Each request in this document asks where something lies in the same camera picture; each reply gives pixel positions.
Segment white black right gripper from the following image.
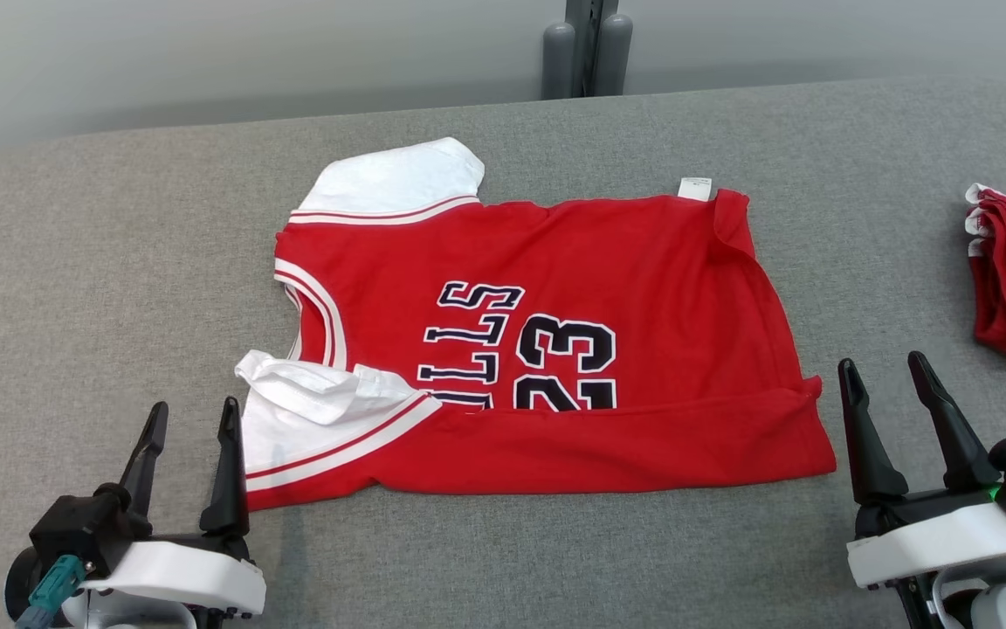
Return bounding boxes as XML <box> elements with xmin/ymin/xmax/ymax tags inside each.
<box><xmin>837</xmin><ymin>350</ymin><xmax>1006</xmax><ymax>629</ymax></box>

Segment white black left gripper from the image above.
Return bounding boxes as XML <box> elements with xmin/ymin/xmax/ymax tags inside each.
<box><xmin>73</xmin><ymin>396</ymin><xmax>267</xmax><ymax>629</ymax></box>

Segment red white basketball jersey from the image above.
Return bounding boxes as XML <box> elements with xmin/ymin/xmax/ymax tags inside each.
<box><xmin>235</xmin><ymin>137</ymin><xmax>838</xmax><ymax>513</ymax></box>

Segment grey cylindrical partition foot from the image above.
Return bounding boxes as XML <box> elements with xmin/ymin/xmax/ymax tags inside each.
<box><xmin>542</xmin><ymin>22</ymin><xmax>576</xmax><ymax>100</ymax></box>
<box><xmin>595</xmin><ymin>13</ymin><xmax>634</xmax><ymax>97</ymax></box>

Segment teal cable connector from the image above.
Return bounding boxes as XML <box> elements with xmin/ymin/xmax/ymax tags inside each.
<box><xmin>16</xmin><ymin>555</ymin><xmax>86</xmax><ymax>629</ymax></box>

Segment grey metal partition post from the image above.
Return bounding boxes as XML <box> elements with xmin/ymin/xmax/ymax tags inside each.
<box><xmin>564</xmin><ymin>0</ymin><xmax>620</xmax><ymax>98</ymax></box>

